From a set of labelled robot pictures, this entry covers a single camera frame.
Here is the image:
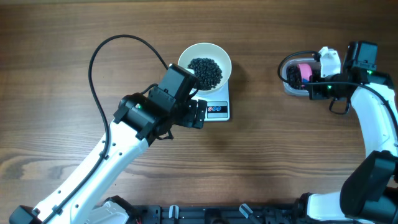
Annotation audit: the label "pink scoop blue handle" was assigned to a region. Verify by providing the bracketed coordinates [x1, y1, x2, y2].
[297, 63, 312, 86]

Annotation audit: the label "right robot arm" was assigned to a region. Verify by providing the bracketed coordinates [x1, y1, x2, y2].
[277, 41, 397, 223]

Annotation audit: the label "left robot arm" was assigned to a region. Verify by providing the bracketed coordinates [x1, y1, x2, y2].
[9, 64, 206, 223]

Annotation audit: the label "black beans in bowl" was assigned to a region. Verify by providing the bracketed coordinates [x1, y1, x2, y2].
[188, 58, 223, 91]

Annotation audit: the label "white digital kitchen scale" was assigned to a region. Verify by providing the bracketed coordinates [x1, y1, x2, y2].
[193, 82, 230, 122]

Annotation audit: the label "white round bowl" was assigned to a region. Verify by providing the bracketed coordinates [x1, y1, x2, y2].
[178, 42, 232, 93]

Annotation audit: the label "black beans pile in container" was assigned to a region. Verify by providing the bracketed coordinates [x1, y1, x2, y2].
[286, 65, 303, 90]

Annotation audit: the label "clear plastic bean container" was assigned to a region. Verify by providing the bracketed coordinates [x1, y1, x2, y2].
[281, 58, 320, 96]

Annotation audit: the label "left black camera cable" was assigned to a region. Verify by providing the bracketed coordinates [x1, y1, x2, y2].
[40, 34, 170, 224]

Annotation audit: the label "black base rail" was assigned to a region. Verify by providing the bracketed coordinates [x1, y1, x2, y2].
[90, 203, 312, 224]

